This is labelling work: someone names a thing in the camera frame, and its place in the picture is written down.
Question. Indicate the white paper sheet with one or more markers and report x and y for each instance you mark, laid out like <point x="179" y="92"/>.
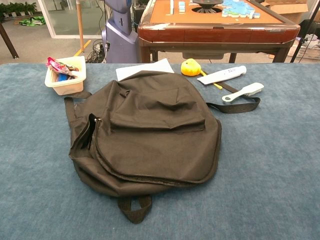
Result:
<point x="140" y="68"/>

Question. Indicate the small mahjong tile stack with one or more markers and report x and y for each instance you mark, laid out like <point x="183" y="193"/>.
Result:
<point x="182" y="7"/>

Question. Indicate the black mahjong table centre disc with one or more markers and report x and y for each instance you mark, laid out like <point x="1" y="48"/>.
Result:
<point x="207" y="3"/>

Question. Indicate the upright mahjong tile row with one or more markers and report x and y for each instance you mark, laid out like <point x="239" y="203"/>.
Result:
<point x="171" y="6"/>

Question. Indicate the cardboard box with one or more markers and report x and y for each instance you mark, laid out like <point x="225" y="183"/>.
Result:
<point x="287" y="10"/>

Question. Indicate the brown mahjong table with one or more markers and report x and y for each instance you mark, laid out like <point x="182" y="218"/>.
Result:
<point x="212" y="33"/>

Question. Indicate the cream plastic bin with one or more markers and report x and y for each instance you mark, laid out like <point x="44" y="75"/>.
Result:
<point x="67" y="88"/>

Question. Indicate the white plastic basket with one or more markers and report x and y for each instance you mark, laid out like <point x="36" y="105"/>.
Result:
<point x="310" y="52"/>

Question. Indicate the dark wooden table leg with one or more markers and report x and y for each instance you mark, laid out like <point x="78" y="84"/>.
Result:
<point x="8" y="40"/>

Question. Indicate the blue white mahjong tile pile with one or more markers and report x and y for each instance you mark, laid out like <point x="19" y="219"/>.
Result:
<point x="237" y="8"/>

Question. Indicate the pink snack packet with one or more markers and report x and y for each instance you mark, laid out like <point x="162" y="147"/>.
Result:
<point x="60" y="66"/>

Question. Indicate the green potted plants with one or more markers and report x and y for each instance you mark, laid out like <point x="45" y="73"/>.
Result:
<point x="17" y="8"/>

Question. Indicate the blue carpet table cover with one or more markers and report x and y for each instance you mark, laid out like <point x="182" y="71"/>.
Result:
<point x="275" y="162"/>

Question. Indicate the black tripod stand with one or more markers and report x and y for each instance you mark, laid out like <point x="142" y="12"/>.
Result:
<point x="299" y="50"/>

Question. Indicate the black fabric backpack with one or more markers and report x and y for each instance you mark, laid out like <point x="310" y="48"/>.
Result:
<point x="155" y="140"/>

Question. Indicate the mint green brush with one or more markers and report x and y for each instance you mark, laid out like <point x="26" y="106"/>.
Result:
<point x="247" y="90"/>

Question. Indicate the green cloth bundle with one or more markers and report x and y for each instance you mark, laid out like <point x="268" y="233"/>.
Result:
<point x="32" y="21"/>

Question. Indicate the blue small packet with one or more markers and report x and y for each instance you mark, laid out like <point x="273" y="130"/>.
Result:
<point x="61" y="78"/>

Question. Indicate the white toothpaste tube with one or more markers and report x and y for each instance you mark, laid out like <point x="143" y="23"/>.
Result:
<point x="222" y="75"/>

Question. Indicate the wooden pole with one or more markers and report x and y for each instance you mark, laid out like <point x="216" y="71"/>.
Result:
<point x="80" y="25"/>

